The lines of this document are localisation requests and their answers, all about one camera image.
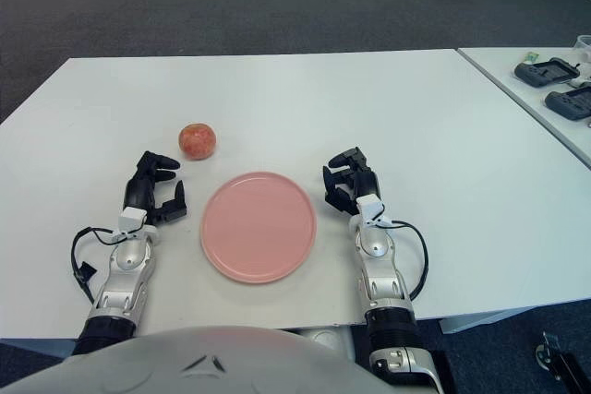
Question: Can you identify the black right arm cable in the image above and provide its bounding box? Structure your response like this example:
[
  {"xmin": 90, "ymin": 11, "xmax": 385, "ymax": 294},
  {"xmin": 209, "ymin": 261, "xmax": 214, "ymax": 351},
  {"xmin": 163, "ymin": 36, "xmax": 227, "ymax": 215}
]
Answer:
[{"xmin": 378, "ymin": 218, "xmax": 428, "ymax": 301}]

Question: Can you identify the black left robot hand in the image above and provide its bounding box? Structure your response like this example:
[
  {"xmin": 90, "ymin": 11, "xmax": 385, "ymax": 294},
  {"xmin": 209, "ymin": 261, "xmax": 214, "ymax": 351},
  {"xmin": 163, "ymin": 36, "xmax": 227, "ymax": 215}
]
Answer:
[{"xmin": 123, "ymin": 149, "xmax": 188, "ymax": 225}]

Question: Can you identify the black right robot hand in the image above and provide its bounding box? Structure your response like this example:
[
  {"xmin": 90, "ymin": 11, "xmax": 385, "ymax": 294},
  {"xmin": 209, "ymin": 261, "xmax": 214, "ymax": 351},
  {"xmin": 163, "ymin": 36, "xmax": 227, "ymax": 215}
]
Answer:
[{"xmin": 321, "ymin": 146, "xmax": 383, "ymax": 216}]

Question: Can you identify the grey handheld controller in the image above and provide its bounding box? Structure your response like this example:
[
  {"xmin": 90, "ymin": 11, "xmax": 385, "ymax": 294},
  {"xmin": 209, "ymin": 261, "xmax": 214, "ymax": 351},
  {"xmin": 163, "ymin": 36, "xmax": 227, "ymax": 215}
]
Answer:
[
  {"xmin": 513, "ymin": 57, "xmax": 582, "ymax": 89},
  {"xmin": 544, "ymin": 84, "xmax": 591, "ymax": 121}
]

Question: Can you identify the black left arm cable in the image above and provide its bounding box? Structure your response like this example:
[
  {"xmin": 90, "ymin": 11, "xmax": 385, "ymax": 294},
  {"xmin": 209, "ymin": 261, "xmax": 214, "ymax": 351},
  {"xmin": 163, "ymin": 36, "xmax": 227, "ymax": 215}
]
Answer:
[{"xmin": 70, "ymin": 226, "xmax": 124, "ymax": 303}]

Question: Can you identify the red peach fruit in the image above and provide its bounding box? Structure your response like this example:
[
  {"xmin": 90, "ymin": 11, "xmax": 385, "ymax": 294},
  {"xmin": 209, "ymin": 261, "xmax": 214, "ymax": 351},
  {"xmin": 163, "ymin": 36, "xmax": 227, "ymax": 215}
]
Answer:
[{"xmin": 178, "ymin": 122, "xmax": 218, "ymax": 161}]

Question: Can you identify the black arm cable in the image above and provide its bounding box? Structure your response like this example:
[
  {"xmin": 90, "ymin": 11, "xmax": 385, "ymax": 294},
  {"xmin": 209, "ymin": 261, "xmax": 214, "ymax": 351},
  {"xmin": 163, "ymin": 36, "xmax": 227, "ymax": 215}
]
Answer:
[
  {"xmin": 70, "ymin": 226, "xmax": 124, "ymax": 303},
  {"xmin": 378, "ymin": 218, "xmax": 428, "ymax": 301}
]

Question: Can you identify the pink round plate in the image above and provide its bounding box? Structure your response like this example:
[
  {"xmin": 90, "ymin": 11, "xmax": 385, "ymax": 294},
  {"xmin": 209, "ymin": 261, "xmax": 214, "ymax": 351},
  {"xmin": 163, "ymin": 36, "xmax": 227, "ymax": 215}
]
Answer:
[{"xmin": 199, "ymin": 171, "xmax": 318, "ymax": 284}]

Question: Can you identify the black caster stand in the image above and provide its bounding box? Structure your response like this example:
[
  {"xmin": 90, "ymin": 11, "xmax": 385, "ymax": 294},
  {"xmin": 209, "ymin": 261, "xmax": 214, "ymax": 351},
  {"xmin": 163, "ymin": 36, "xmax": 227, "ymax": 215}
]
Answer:
[{"xmin": 535, "ymin": 331, "xmax": 591, "ymax": 394}]

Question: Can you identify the grey robot torso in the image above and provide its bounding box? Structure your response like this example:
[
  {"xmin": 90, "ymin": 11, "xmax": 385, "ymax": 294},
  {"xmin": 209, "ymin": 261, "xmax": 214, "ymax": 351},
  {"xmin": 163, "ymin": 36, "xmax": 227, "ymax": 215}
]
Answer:
[{"xmin": 0, "ymin": 325, "xmax": 384, "ymax": 394}]

